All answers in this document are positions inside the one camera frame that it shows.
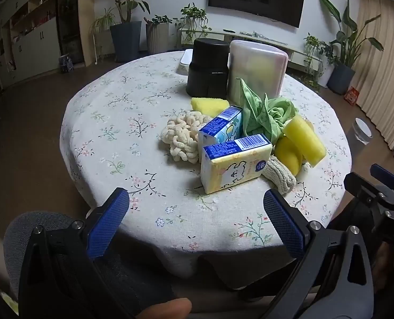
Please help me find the large-leaf plant in blue pot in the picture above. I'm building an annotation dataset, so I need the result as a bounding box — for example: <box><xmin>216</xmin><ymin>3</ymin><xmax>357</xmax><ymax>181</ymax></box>
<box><xmin>319</xmin><ymin>0</ymin><xmax>384</xmax><ymax>95</ymax></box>

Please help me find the rounded yellow sponge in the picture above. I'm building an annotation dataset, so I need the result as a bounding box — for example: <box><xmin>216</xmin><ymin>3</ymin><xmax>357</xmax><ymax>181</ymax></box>
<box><xmin>274</xmin><ymin>136</ymin><xmax>303</xmax><ymax>177</ymax></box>

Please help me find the yellow wedge sponge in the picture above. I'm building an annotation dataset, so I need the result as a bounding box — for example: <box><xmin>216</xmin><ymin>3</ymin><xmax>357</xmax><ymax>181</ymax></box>
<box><xmin>190</xmin><ymin>97</ymin><xmax>231</xmax><ymax>114</ymax></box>

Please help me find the yellow sponge block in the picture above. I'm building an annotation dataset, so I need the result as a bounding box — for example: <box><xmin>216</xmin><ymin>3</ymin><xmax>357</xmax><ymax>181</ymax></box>
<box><xmin>282</xmin><ymin>115</ymin><xmax>327</xmax><ymax>168</ymax></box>

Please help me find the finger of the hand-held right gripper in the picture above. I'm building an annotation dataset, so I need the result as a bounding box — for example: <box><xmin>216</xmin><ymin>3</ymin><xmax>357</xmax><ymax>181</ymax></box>
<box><xmin>371</xmin><ymin>163</ymin><xmax>394</xmax><ymax>191</ymax></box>
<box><xmin>344</xmin><ymin>172</ymin><xmax>394</xmax><ymax>207</ymax></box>

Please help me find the yellow tissue packet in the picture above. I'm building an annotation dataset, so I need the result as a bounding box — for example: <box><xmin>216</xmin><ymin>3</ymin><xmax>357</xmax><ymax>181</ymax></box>
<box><xmin>200</xmin><ymin>134</ymin><xmax>273</xmax><ymax>194</ymax></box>

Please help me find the person's left hand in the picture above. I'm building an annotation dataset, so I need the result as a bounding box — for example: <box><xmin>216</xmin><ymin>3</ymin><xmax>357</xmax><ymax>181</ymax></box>
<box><xmin>143</xmin><ymin>297</ymin><xmax>193</xmax><ymax>319</ymax></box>

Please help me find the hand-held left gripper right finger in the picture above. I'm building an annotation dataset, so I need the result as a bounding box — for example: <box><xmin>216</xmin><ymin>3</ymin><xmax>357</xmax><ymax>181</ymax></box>
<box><xmin>263</xmin><ymin>189</ymin><xmax>374</xmax><ymax>319</ymax></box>

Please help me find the trailing green vine plant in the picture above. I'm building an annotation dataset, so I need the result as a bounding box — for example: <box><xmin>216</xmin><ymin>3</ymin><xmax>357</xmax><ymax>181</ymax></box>
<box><xmin>174</xmin><ymin>3</ymin><xmax>212</xmax><ymax>45</ymax></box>

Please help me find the cream chenille cloth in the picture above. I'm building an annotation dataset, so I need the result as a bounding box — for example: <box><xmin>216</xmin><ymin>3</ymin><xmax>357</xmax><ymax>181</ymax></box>
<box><xmin>159</xmin><ymin>110</ymin><xmax>214</xmax><ymax>164</ymax></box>

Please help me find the grassy plant on white stand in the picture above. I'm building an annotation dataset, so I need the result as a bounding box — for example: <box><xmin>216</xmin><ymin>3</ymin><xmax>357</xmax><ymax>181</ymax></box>
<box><xmin>90</xmin><ymin>7</ymin><xmax>116</xmax><ymax>66</ymax></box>

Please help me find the white plastic tray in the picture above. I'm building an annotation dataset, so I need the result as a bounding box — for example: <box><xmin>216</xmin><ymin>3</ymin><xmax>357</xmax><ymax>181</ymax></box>
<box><xmin>179</xmin><ymin>49</ymin><xmax>194</xmax><ymax>74</ymax></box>

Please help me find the white wall cabinet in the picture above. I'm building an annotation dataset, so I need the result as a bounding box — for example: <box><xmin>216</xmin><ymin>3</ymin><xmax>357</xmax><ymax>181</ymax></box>
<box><xmin>0</xmin><ymin>0</ymin><xmax>60</xmax><ymax>90</ymax></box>

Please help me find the blue tissue packet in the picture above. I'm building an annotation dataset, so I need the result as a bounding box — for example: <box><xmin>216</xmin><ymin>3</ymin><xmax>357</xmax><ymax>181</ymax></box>
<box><xmin>198</xmin><ymin>105</ymin><xmax>243</xmax><ymax>155</ymax></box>

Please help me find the tall potted tree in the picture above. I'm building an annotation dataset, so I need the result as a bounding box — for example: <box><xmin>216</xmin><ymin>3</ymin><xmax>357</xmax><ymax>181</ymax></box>
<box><xmin>99</xmin><ymin>0</ymin><xmax>151</xmax><ymax>63</ymax></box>

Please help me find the red box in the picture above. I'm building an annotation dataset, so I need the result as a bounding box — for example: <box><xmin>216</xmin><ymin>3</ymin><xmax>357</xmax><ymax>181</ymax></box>
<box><xmin>344</xmin><ymin>86</ymin><xmax>360</xmax><ymax>106</ymax></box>

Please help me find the plant in ribbed grey pot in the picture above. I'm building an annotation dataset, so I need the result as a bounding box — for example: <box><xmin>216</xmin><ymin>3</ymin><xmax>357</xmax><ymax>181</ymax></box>
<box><xmin>145</xmin><ymin>15</ymin><xmax>173</xmax><ymax>54</ymax></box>

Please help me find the dark display shelf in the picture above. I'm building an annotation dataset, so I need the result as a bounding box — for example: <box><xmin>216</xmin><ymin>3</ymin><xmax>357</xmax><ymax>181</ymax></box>
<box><xmin>56</xmin><ymin>0</ymin><xmax>85</xmax><ymax>65</ymax></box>

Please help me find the vine plant in white pot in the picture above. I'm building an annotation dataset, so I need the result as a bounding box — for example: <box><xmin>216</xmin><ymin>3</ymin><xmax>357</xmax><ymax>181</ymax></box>
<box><xmin>303</xmin><ymin>33</ymin><xmax>334</xmax><ymax>87</ymax></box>

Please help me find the beige curtain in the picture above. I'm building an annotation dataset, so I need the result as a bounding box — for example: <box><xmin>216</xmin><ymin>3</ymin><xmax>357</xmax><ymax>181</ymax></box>
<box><xmin>350</xmin><ymin>0</ymin><xmax>394</xmax><ymax>170</ymax></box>

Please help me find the green cloth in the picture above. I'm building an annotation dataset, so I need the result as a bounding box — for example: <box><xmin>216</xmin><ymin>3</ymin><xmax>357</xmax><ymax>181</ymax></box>
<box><xmin>236</xmin><ymin>78</ymin><xmax>299</xmax><ymax>145</ymax></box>

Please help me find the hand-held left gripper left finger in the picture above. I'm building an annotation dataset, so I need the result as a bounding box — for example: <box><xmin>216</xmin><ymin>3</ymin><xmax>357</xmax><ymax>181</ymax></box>
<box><xmin>18</xmin><ymin>188</ymin><xmax>130</xmax><ymax>319</ymax></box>

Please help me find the person's dark clothing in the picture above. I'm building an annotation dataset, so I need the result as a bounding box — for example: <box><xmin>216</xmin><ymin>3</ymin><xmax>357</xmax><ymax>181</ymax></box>
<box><xmin>94</xmin><ymin>206</ymin><xmax>379</xmax><ymax>319</ymax></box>

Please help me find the beige knitted cloth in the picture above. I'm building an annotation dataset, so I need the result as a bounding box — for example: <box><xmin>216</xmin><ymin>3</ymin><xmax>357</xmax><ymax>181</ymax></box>
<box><xmin>262</xmin><ymin>159</ymin><xmax>297</xmax><ymax>194</ymax></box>

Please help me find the black cylindrical container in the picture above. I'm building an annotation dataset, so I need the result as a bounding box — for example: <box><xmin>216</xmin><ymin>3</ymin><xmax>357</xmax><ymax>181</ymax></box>
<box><xmin>186</xmin><ymin>38</ymin><xmax>231</xmax><ymax>100</ymax></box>

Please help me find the white television console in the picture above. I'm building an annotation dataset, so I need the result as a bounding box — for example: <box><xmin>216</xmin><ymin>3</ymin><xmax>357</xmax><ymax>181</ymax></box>
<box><xmin>180</xmin><ymin>28</ymin><xmax>327</xmax><ymax>70</ymax></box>

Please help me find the floral tablecloth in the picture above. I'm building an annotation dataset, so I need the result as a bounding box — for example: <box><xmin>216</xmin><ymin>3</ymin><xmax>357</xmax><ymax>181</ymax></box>
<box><xmin>60</xmin><ymin>51</ymin><xmax>352</xmax><ymax>278</ymax></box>

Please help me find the translucent plastic container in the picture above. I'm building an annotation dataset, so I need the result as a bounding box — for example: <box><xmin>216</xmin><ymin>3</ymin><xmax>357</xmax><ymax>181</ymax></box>
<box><xmin>226</xmin><ymin>40</ymin><xmax>289</xmax><ymax>103</ymax></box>

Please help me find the grey cylindrical bin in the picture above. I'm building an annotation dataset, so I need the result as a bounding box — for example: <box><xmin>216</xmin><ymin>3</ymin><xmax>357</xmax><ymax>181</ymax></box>
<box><xmin>346</xmin><ymin>118</ymin><xmax>374</xmax><ymax>160</ymax></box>

